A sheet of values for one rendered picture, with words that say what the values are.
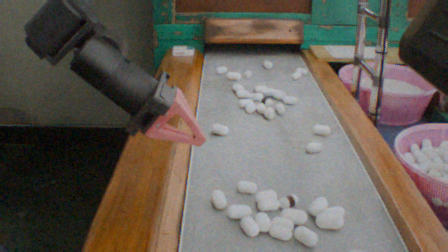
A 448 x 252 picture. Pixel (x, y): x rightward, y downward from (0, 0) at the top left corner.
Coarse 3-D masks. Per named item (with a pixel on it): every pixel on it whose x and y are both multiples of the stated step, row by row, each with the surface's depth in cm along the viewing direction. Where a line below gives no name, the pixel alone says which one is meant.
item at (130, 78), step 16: (128, 64) 59; (112, 80) 57; (128, 80) 57; (144, 80) 58; (160, 80) 60; (112, 96) 58; (128, 96) 57; (144, 96) 58; (128, 112) 59; (144, 112) 56; (128, 128) 57
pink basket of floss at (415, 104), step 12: (348, 72) 124; (396, 72) 126; (408, 72) 124; (348, 84) 112; (408, 84) 124; (420, 84) 121; (360, 96) 111; (384, 96) 106; (396, 96) 104; (408, 96) 104; (420, 96) 105; (384, 108) 108; (396, 108) 107; (408, 108) 107; (420, 108) 109; (384, 120) 110; (396, 120) 110; (408, 120) 110
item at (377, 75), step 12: (360, 0) 98; (384, 0) 83; (360, 12) 98; (372, 12) 91; (384, 12) 84; (360, 24) 100; (384, 24) 84; (360, 36) 101; (384, 36) 85; (360, 48) 102; (384, 48) 86; (360, 60) 101; (384, 60) 87; (360, 72) 104; (372, 72) 93; (384, 72) 89; (360, 84) 105; (372, 84) 90; (372, 96) 91; (372, 108) 92; (372, 120) 93
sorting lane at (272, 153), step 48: (240, 144) 86; (288, 144) 86; (336, 144) 86; (192, 192) 71; (240, 192) 71; (288, 192) 71; (336, 192) 70; (192, 240) 60; (240, 240) 60; (288, 240) 60; (336, 240) 59; (384, 240) 59
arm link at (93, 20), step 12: (72, 0) 54; (84, 12) 54; (96, 24) 61; (84, 36) 61; (108, 36) 61; (120, 36) 65; (36, 48) 55; (72, 48) 61; (120, 48) 62; (48, 60) 56
